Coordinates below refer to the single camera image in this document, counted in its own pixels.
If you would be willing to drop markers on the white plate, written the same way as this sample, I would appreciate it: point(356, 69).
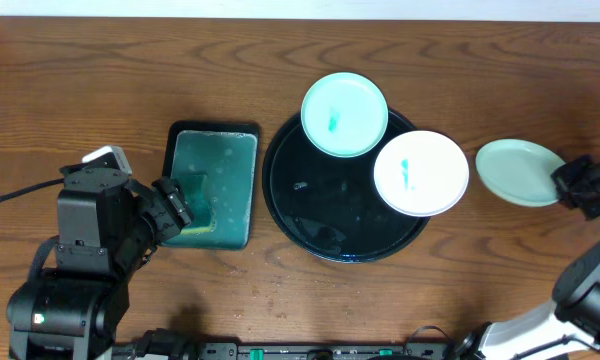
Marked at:
point(421, 173)

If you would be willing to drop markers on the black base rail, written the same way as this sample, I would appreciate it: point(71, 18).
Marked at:
point(168, 345)

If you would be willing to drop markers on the green yellow sponge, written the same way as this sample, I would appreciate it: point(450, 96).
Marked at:
point(195, 189)

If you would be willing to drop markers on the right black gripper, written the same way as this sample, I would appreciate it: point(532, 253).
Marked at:
point(563, 179)

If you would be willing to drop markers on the mint plate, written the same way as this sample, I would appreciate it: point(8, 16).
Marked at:
point(344, 114)
point(519, 172)

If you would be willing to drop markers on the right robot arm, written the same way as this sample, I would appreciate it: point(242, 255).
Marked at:
point(568, 322)

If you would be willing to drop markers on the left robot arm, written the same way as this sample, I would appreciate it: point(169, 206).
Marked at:
point(77, 289)

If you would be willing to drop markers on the round black tray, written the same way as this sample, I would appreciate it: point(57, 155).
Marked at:
point(330, 206)

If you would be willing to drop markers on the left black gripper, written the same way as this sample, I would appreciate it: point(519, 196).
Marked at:
point(171, 207)

